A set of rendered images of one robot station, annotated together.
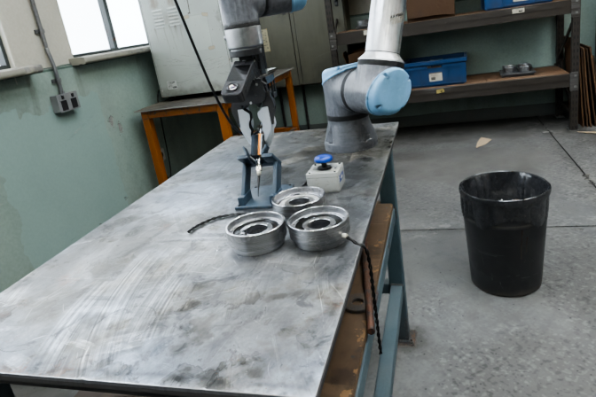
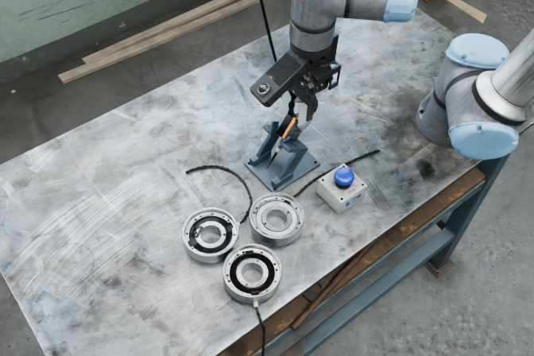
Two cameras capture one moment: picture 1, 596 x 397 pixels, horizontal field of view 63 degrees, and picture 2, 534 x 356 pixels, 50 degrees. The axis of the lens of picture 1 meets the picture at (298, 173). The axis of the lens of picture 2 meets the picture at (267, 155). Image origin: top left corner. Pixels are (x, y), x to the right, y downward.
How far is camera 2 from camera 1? 0.77 m
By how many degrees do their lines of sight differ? 43
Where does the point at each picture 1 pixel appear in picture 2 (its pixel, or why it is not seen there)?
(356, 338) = (280, 323)
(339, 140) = (426, 120)
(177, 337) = (83, 311)
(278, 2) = (363, 17)
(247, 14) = (313, 22)
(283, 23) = not seen: outside the picture
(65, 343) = (32, 253)
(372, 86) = (458, 127)
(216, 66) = not seen: outside the picture
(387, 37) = (516, 87)
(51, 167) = not seen: outside the picture
